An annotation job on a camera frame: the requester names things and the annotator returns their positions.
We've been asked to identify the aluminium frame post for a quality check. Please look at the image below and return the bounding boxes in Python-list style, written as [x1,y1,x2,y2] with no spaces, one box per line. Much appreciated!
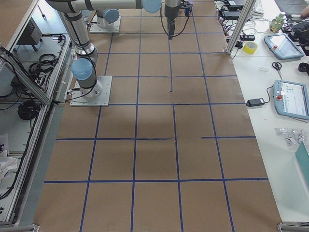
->
[226,0,256,55]

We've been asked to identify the teach pendant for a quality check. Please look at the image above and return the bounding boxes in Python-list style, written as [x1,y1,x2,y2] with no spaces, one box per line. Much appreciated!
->
[273,80,309,120]
[264,34,304,59]

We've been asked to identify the black power brick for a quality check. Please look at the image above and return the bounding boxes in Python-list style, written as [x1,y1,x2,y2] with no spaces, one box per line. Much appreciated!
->
[246,98,266,107]

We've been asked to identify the black scissors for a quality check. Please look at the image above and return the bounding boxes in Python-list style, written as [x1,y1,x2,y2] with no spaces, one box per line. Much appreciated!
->
[272,62,282,80]

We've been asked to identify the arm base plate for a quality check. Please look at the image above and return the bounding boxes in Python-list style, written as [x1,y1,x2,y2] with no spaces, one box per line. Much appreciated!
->
[89,16,121,34]
[70,75,112,107]

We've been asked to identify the teach pendant near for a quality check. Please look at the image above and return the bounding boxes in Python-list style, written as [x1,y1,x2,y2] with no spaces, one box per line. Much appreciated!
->
[273,80,309,120]

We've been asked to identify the grey control box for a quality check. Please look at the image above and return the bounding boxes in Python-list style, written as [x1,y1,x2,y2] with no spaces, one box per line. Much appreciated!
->
[17,18,42,51]

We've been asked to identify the aluminium frame rail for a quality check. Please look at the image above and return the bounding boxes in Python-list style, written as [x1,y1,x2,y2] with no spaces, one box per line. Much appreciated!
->
[0,0,71,228]

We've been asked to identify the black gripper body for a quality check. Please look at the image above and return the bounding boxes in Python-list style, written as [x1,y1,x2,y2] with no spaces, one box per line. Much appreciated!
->
[167,17,175,36]

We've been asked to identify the coiled black cable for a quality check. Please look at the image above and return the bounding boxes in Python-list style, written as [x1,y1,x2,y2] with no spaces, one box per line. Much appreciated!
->
[18,99,41,121]

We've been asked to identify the bag of screws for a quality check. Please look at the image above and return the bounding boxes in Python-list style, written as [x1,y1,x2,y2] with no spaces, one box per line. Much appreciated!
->
[274,128,309,145]

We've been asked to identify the yellow tape roll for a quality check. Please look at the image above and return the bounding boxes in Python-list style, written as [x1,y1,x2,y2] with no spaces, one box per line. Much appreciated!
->
[243,42,258,55]

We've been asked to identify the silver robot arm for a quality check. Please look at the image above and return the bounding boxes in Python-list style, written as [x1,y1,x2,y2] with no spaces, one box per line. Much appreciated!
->
[92,0,182,40]
[47,0,162,99]

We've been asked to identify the teach pendant far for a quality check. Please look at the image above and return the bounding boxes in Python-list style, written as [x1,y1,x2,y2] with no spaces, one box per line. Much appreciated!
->
[264,34,304,59]

